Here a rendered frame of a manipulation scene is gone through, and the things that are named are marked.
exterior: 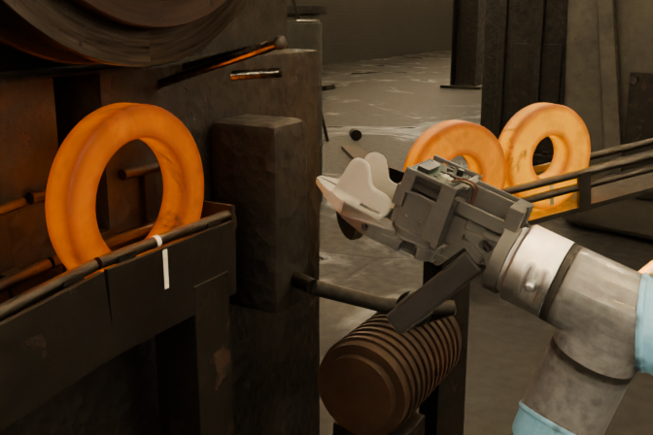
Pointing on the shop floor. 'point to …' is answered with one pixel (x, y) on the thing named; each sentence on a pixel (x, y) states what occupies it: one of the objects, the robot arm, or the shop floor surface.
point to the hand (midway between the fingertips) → (326, 190)
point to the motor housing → (386, 375)
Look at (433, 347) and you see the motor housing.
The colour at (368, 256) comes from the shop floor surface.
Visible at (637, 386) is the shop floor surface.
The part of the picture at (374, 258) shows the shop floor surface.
